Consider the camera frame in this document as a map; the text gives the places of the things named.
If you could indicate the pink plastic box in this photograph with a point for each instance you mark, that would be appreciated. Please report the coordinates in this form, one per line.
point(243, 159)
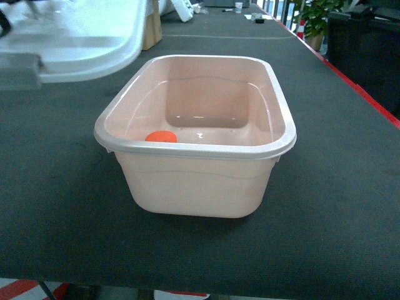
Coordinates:
point(232, 123)

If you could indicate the orange cylindrical capacitor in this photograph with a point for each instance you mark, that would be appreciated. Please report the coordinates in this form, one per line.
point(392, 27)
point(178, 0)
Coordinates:
point(162, 136)

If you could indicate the large cardboard box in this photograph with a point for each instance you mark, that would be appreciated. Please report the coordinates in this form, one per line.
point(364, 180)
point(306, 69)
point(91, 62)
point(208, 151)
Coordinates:
point(153, 32)

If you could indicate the white paper cup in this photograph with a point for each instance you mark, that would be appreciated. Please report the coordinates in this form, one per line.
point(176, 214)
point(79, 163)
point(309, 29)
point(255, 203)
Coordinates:
point(238, 7)

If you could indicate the red white traffic cone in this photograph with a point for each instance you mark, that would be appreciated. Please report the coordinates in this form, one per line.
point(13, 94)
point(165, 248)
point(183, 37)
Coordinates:
point(300, 29)

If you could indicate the green potted plant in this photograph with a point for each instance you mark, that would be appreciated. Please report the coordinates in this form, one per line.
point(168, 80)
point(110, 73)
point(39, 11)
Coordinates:
point(315, 17)

